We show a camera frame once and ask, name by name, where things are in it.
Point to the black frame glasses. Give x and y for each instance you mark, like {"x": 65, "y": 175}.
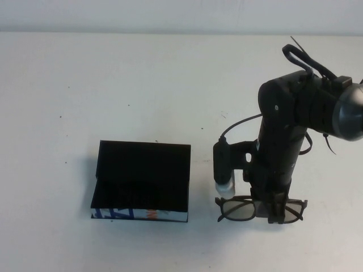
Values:
{"x": 224, "y": 201}

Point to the long black zip tie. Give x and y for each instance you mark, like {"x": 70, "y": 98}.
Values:
{"x": 295, "y": 41}

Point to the black glasses case printed side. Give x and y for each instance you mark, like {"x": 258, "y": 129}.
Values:
{"x": 141, "y": 175}

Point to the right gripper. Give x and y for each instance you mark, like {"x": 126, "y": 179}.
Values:
{"x": 278, "y": 158}

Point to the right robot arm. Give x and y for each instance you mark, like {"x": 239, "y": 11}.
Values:
{"x": 348, "y": 113}

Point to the right wrist camera black silver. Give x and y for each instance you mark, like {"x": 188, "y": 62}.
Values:
{"x": 224, "y": 164}

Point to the right black camera mount bracket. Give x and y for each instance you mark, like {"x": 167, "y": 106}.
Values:
{"x": 244, "y": 148}

